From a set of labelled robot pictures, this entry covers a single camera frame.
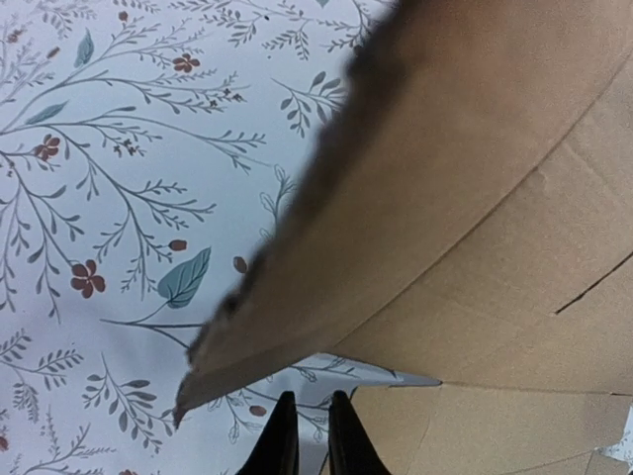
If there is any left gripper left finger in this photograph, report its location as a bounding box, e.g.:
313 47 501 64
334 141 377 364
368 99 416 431
237 391 300 475

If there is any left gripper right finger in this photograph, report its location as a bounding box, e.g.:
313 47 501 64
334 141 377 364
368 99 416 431
328 390 391 475

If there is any brown cardboard box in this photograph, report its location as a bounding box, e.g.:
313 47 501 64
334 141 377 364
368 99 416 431
174 1 632 474

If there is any floral patterned table mat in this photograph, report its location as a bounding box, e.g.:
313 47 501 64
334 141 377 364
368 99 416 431
0 0 441 475

